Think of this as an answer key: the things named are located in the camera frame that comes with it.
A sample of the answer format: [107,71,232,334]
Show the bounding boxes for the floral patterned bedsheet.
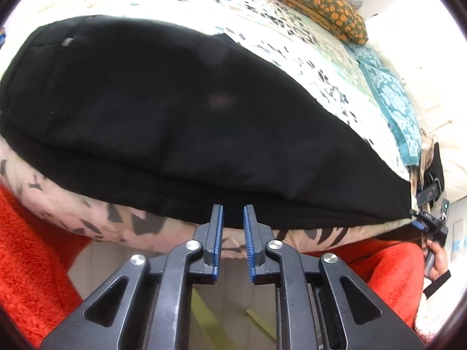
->
[1,0,409,252]

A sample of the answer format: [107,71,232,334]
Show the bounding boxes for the teal patterned cloth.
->
[347,44,422,167]

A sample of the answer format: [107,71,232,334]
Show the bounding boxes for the person's right hand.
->
[422,239,449,281]

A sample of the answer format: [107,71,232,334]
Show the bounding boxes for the black pants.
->
[1,16,412,230]

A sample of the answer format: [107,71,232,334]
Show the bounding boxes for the red fuzzy garment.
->
[1,188,424,349]

